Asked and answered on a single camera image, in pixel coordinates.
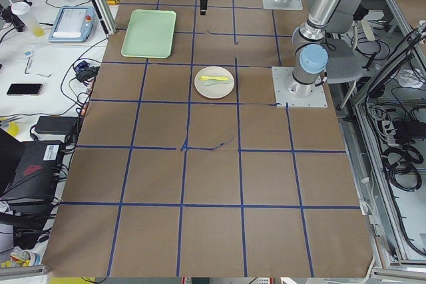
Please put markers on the light green plastic tray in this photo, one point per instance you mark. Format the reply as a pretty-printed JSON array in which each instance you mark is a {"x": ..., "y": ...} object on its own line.
[{"x": 149, "y": 34}]

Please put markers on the beige round plate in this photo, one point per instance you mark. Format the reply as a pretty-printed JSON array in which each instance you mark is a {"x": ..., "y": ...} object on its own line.
[{"x": 215, "y": 91}]

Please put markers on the light green plastic spoon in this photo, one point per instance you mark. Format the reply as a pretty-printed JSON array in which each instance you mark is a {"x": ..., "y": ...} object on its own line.
[{"x": 214, "y": 82}]

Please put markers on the blue teach pendant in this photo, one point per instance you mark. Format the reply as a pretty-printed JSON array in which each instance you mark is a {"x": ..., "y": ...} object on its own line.
[{"x": 73, "y": 24}]

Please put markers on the grey white chair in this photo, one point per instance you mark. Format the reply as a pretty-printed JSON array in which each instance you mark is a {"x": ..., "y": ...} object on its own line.
[{"x": 343, "y": 65}]

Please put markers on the clear bottle yellow liquid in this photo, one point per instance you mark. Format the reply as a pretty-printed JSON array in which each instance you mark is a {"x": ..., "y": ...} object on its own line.
[{"x": 24, "y": 12}]

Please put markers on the black power adapter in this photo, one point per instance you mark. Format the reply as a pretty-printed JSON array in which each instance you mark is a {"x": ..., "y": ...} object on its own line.
[{"x": 55, "y": 125}]

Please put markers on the black smartphone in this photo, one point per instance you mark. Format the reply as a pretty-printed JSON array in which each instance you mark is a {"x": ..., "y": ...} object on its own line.
[{"x": 24, "y": 89}]

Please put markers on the black computer box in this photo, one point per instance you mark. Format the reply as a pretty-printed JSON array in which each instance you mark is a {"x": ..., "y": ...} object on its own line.
[{"x": 29, "y": 176}]

